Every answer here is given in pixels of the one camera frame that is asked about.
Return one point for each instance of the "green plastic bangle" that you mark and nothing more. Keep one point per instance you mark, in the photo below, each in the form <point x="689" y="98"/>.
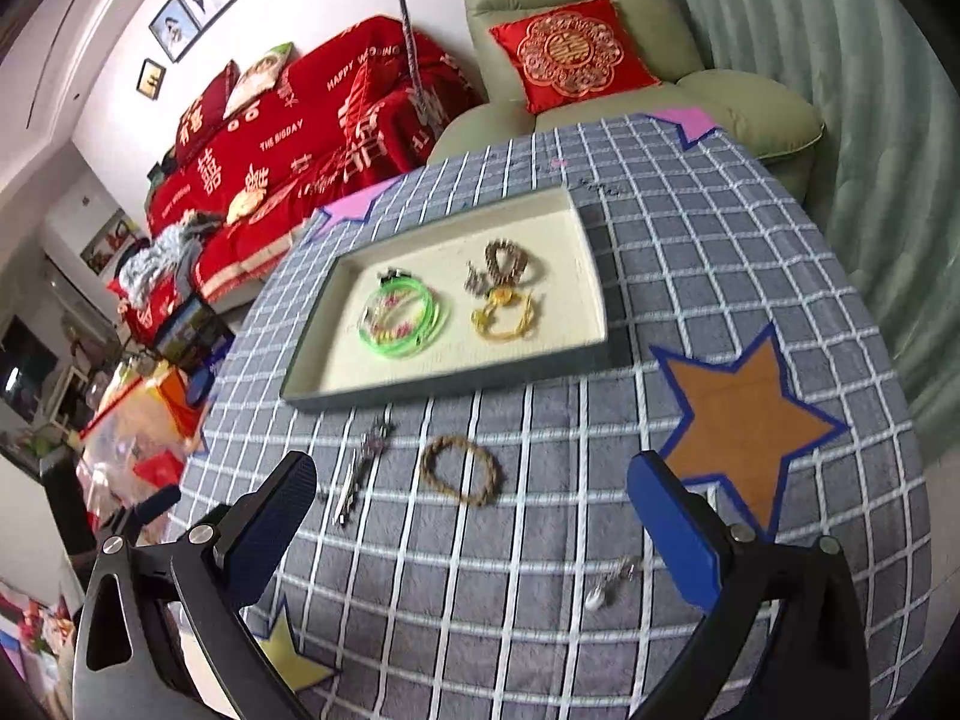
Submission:
<point x="431" y="296"/>

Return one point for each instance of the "pale green curtain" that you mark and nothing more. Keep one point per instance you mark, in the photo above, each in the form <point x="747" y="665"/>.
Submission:
<point x="862" y="127"/>

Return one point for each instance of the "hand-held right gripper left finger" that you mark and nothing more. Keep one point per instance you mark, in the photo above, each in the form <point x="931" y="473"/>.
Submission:
<point x="266" y="525"/>

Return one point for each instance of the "wall picture with red figures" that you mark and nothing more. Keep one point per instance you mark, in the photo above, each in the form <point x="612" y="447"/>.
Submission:
<point x="109" y="240"/>

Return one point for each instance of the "small silver pendant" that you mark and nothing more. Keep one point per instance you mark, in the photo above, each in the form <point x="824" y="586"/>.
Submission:
<point x="600" y="600"/>

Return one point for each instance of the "small black picture frame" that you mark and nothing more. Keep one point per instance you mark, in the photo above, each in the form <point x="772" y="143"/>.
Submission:
<point x="151" y="79"/>

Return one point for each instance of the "blue round tin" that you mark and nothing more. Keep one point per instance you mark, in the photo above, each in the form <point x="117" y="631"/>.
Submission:
<point x="199" y="386"/>

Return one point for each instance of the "green armchair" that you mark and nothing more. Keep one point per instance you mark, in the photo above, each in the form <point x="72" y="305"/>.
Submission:
<point x="750" y="105"/>

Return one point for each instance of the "red covered sofa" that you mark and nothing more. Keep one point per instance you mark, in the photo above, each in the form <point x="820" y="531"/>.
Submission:
<point x="300" y="127"/>

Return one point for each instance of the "black framed portrait photo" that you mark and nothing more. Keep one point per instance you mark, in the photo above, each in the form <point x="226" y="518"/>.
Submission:
<point x="174" y="28"/>

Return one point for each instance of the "box with landscape print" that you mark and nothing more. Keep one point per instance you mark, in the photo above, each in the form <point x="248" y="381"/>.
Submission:
<point x="191" y="330"/>

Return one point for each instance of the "photo print pillow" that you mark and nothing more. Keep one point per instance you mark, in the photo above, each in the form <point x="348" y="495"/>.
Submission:
<point x="255" y="79"/>

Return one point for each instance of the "small black silver trinket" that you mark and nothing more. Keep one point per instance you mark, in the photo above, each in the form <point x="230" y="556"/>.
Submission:
<point x="391" y="276"/>

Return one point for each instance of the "red pillow with white print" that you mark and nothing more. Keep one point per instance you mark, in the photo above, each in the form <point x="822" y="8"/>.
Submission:
<point x="206" y="112"/>

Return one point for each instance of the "grey checked tablecloth with stars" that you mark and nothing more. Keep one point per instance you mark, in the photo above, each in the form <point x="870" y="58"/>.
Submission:
<point x="525" y="630"/>

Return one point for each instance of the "round beige cushion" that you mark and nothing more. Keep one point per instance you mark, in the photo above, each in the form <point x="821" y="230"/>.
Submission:
<point x="246" y="208"/>

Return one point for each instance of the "black television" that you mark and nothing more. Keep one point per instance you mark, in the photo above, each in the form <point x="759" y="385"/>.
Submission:
<point x="19" y="371"/>

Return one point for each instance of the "pile of grey clothes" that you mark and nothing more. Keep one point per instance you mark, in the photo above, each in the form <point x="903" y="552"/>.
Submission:
<point x="161" y="259"/>

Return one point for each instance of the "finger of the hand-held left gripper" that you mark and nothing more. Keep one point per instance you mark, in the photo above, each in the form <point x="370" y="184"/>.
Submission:
<point x="157" y="502"/>

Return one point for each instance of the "gooseneck phone holder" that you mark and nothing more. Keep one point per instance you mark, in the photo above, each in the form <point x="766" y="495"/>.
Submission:
<point x="409" y="15"/>

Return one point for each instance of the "shallow grey cardboard tray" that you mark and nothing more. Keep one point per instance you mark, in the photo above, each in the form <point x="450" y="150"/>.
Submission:
<point x="562" y="300"/>

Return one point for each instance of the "orange shopping bag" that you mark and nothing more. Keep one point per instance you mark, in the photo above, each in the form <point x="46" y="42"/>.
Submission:
<point x="169" y="397"/>

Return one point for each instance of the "red embroidered cushion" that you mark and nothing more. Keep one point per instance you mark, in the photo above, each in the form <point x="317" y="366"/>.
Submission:
<point x="570" y="52"/>

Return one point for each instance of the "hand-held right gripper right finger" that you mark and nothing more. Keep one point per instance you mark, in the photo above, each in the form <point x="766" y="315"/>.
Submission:
<point x="671" y="532"/>

